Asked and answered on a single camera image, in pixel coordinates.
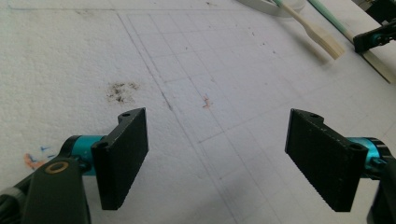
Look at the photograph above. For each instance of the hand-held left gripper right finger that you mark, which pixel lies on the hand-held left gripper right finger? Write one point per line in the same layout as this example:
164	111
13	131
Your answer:
327	161

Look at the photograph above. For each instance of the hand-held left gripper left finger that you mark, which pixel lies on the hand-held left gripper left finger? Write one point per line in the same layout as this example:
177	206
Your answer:
121	161

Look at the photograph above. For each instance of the white grid mat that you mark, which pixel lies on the white grid mat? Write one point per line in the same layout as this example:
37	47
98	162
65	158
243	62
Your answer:
218	77

